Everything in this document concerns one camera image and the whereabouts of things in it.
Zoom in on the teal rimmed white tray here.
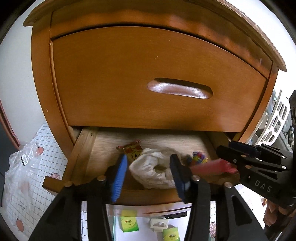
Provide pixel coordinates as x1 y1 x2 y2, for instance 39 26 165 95
107 202 191 240

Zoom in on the cream lace fabric bundle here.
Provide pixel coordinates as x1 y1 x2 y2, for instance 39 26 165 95
129 147 184 189

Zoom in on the wooden nightstand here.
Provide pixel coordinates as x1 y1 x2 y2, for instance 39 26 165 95
23 1 287 157

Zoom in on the white lattice shelf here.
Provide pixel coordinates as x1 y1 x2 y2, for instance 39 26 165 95
246 90 290 146

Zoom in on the wooden drawer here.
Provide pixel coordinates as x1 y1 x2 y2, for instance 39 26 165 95
52 27 266 132
43 127 239 206

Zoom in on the clear plastic bag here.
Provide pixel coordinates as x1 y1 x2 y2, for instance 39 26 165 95
4 142 41 209

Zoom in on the white grid pomegranate mat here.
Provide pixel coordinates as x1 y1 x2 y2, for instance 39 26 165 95
1 123 67 240

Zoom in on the yellow red snack packet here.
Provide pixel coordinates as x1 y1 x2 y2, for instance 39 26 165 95
116 140 143 163

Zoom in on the person's right hand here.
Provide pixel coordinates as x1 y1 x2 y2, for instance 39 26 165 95
263 200 295 226

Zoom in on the cream plastic clip holder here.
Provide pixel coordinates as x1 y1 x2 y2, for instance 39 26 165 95
150 218 169 232

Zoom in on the green tissue pack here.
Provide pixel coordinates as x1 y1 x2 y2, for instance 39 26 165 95
163 227 180 241
120 210 139 232

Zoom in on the colourful plastic block toy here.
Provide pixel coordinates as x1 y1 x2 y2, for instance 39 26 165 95
186 152 208 166

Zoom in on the black toy car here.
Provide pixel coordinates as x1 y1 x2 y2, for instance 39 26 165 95
164 211 187 219

